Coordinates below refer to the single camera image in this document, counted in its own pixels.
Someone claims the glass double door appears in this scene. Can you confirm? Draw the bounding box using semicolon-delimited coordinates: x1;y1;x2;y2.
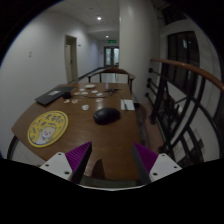
103;45;120;68

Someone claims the closed dark laptop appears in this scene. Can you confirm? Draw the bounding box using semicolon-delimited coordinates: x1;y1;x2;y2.
34;85;77;107

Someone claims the wooden armchair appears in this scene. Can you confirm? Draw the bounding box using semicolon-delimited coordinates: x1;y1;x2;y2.
87;67;136;93

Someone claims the white side door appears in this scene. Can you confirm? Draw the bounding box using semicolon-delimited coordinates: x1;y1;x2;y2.
64;34;79;84

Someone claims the dark framed window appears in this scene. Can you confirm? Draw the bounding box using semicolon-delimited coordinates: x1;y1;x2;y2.
166;31;201;95

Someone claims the round yellow mouse pad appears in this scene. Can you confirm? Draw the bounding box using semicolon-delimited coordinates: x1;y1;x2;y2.
26;110;69;149

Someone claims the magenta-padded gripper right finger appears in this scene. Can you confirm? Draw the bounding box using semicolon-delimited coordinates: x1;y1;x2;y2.
132;142;184;185

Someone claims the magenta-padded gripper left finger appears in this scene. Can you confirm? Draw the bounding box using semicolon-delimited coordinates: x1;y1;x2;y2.
39;141;93;185

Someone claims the black cable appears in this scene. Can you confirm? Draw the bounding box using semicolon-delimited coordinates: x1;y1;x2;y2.
69;91;128;111

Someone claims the black railing with wooden handrail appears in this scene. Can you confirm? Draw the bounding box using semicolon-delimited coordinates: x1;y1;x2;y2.
146;57;224;165

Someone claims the white paper sheet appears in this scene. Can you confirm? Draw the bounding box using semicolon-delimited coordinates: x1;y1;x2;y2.
120;99;136;111

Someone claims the bunch of keys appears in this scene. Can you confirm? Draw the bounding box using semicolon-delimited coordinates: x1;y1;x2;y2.
103;87;122;96

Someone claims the black computer mouse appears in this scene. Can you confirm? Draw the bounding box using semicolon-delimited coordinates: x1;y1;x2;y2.
93;107;122;126

